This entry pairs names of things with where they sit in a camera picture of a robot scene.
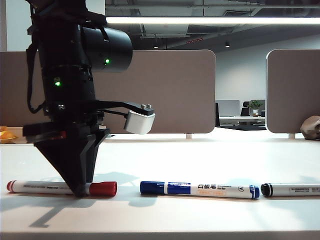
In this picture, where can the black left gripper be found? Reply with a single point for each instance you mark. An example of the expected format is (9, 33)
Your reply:
(75, 122)

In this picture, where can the red whiteboard marker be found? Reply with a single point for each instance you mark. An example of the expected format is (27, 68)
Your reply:
(37, 187)

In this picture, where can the blue whiteboard marker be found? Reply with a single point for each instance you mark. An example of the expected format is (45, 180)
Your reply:
(212, 190)

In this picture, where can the black whiteboard marker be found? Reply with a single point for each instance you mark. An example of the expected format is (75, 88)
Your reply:
(295, 190)

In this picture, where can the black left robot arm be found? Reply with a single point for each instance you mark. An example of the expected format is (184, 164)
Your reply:
(70, 62)

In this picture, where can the orange object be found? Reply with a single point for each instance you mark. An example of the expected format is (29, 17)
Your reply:
(6, 135)

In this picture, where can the white divider support foot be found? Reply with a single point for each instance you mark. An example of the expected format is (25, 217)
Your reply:
(189, 136)
(292, 136)

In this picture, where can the grey background divider panel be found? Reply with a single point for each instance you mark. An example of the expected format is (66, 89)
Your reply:
(228, 108)

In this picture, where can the white background desk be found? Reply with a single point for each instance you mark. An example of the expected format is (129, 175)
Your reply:
(237, 120)

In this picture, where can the black office chair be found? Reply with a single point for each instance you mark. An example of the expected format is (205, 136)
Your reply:
(245, 110)

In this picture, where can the potted green plant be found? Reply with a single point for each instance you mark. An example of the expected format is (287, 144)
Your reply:
(255, 106)

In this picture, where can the ceiling strip light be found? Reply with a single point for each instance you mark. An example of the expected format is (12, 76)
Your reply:
(200, 20)

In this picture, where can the black ceiling spot lamp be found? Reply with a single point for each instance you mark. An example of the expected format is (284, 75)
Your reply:
(227, 45)

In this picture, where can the brown crumpled object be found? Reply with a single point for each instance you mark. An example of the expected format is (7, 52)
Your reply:
(311, 128)

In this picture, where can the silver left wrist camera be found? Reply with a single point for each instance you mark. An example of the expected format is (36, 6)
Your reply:
(138, 123)

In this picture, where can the grey ceiling air duct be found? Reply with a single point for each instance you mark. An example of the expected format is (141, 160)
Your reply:
(165, 30)

